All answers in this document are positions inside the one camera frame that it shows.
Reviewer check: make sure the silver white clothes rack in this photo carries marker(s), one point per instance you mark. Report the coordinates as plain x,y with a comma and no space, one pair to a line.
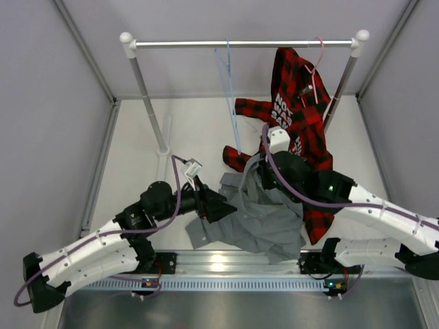
130,47

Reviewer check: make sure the light blue wire hanger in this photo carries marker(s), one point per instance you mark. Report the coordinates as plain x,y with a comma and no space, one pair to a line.
225,75

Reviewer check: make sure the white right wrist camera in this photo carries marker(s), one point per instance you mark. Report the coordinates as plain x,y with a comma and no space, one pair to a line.
279,139

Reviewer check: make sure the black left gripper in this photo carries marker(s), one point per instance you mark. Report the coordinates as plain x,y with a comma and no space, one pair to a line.
205,197

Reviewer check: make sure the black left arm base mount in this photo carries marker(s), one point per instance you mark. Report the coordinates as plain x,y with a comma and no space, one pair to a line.
165,263

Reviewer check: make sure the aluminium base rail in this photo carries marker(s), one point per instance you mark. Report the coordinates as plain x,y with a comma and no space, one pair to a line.
236,262

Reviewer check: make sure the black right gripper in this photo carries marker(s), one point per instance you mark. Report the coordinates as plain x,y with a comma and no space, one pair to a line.
263,171

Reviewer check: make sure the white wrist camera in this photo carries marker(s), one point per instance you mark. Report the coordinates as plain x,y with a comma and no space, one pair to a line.
191,170
279,139

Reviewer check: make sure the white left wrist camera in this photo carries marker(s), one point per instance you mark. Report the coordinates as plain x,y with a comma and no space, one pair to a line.
191,170

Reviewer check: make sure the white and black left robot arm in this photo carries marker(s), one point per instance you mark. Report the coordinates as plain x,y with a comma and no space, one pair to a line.
121,245

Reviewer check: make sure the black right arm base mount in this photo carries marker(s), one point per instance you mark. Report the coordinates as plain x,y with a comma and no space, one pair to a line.
311,263

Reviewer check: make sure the pink wire hanger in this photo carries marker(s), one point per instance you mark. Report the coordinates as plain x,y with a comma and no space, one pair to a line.
312,73

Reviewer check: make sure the red black plaid shirt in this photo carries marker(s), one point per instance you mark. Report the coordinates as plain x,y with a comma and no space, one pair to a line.
293,108

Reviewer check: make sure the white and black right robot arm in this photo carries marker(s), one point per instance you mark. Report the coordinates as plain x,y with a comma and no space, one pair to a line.
410,241

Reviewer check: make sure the grey button shirt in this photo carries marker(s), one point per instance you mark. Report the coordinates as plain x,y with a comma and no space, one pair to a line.
266,221

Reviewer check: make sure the slotted grey cable duct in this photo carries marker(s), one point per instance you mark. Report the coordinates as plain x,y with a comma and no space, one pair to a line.
215,284

